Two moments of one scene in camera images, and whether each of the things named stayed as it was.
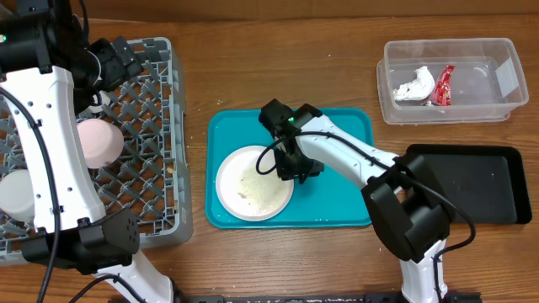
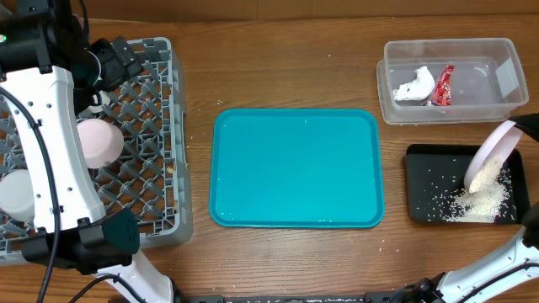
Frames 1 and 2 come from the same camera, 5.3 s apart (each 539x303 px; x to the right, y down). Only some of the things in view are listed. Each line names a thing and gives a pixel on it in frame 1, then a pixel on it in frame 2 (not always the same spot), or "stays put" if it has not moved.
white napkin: x=418 y=88 stays put
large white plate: x=248 y=194 → x=493 y=149
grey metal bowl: x=17 y=194 stays put
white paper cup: x=98 y=101 stays put
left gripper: x=121 y=69 stays put
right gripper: x=296 y=167 → x=527 y=124
